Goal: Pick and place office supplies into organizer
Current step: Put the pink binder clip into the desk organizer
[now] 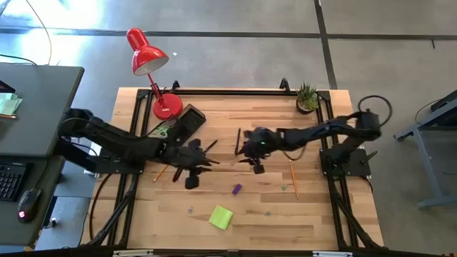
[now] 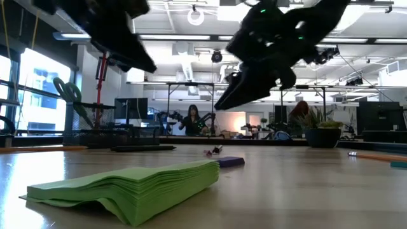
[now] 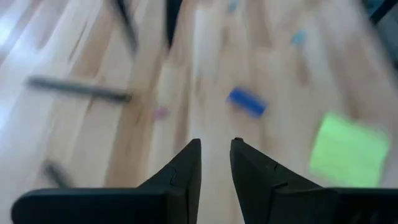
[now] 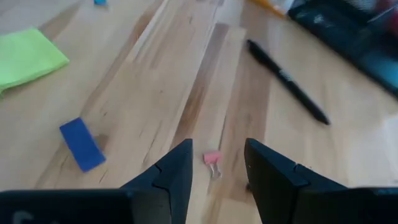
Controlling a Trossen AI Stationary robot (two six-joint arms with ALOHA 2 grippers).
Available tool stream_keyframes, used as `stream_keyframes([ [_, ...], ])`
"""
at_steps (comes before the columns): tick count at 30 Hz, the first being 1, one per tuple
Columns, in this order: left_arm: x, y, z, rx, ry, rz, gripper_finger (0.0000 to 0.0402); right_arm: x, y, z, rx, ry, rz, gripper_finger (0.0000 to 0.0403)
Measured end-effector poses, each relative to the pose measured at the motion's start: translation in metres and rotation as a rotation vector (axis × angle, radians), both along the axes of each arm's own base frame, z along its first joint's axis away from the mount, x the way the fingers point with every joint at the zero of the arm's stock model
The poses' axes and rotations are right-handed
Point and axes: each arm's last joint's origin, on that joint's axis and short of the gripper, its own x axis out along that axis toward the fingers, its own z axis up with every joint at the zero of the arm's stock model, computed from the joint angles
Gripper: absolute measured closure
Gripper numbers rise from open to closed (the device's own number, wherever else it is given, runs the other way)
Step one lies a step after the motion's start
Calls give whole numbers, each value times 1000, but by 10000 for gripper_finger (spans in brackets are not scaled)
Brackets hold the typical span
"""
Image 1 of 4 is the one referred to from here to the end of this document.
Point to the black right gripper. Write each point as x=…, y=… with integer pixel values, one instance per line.
x=266, y=142

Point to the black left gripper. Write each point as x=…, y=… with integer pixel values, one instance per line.
x=185, y=157

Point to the black pen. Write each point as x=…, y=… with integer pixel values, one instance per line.
x=238, y=139
x=211, y=145

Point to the yellow pencil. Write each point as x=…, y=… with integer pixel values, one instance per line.
x=160, y=173
x=293, y=178

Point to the green sticky note pad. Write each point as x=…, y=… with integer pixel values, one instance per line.
x=221, y=217

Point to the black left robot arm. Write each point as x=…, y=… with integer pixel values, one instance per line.
x=118, y=141

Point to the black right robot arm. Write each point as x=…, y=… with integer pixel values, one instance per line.
x=321, y=132

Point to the black mesh desk organizer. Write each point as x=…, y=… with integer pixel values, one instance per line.
x=191, y=119

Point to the dark grey office desk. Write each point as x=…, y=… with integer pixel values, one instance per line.
x=43, y=107

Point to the dark maroon pen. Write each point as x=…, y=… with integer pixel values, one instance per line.
x=177, y=175

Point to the potted succulent plant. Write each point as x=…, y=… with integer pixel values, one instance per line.
x=307, y=100

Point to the red desk lamp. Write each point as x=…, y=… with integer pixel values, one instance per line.
x=146, y=59

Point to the black computer mouse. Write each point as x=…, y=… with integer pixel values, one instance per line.
x=28, y=205

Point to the grey metal side table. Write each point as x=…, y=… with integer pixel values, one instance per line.
x=428, y=121

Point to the black keyboard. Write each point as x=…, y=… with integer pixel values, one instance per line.
x=10, y=182

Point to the light green paper stack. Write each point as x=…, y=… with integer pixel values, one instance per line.
x=9, y=103

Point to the black aluminium table frame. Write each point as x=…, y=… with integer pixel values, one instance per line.
x=232, y=92

